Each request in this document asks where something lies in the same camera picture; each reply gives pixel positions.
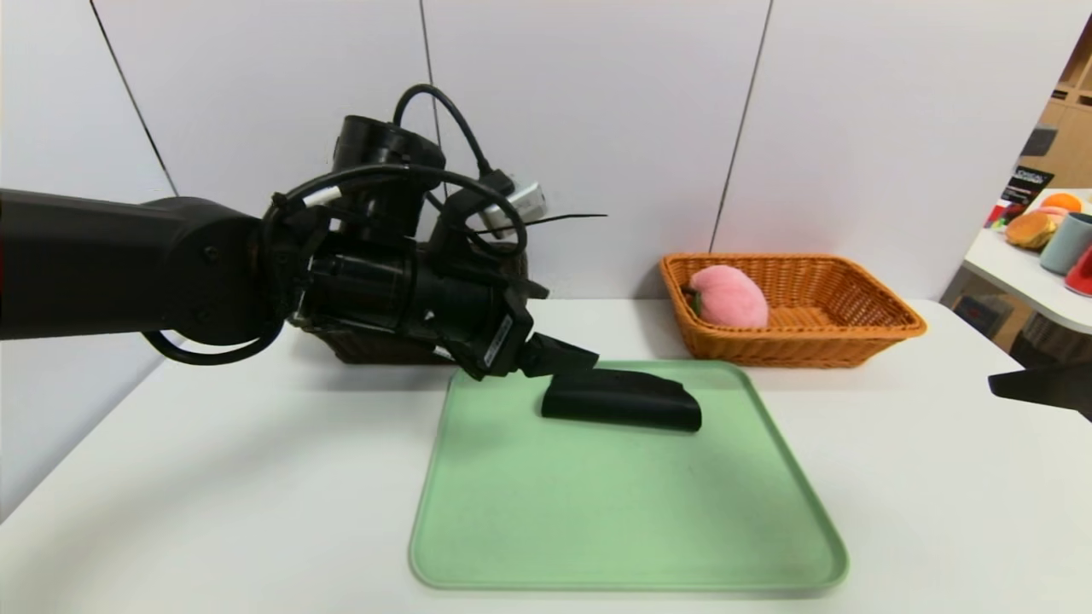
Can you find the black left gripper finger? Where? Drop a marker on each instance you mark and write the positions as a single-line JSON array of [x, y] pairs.
[[559, 356]]

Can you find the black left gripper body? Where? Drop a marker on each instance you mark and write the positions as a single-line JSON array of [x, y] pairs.
[[503, 338]]

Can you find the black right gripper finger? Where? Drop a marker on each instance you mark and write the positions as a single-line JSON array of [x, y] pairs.
[[1049, 390]]

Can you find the black soft pouch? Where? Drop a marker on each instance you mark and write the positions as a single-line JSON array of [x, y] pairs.
[[631, 405]]

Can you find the pink plush peach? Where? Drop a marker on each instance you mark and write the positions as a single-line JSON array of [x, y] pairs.
[[729, 298]]

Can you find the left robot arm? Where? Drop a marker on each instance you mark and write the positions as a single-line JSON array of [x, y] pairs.
[[128, 264]]

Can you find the dark brown wicker basket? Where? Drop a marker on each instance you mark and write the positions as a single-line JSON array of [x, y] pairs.
[[367, 351]]

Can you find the orange wicker basket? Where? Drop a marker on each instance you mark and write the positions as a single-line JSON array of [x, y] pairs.
[[819, 341]]

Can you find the red container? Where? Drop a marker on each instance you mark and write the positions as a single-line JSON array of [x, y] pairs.
[[1082, 275]]

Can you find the white side table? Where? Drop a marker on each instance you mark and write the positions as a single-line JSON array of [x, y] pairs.
[[1015, 269]]

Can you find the teal cup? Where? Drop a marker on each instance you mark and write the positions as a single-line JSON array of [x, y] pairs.
[[1066, 243]]

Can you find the toy burger bun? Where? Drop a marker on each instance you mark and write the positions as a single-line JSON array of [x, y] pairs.
[[1031, 230]]

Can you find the light green plastic tray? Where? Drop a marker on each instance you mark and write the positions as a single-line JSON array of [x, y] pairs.
[[640, 512]]

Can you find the orange toy fruit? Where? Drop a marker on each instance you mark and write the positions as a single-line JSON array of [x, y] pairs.
[[1062, 202]]

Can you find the black printed box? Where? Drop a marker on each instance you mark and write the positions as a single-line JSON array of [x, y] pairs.
[[1024, 189]]

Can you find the wooden shelf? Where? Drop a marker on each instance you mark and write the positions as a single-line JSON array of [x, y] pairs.
[[1071, 128]]

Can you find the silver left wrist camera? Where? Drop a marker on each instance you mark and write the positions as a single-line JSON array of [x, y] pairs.
[[525, 203]]

